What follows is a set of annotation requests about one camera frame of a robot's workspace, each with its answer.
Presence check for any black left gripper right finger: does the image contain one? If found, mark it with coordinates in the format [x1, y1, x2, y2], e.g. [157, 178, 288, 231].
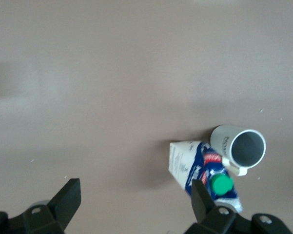
[185, 179, 293, 234]

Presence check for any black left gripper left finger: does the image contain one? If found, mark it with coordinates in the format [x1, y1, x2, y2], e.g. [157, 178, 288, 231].
[0, 178, 82, 234]

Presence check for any blue white milk carton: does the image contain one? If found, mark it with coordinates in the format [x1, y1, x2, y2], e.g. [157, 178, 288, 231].
[169, 140, 244, 214]

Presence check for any white mug with HOME print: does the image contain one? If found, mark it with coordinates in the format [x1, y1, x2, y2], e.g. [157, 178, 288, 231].
[210, 124, 267, 177]

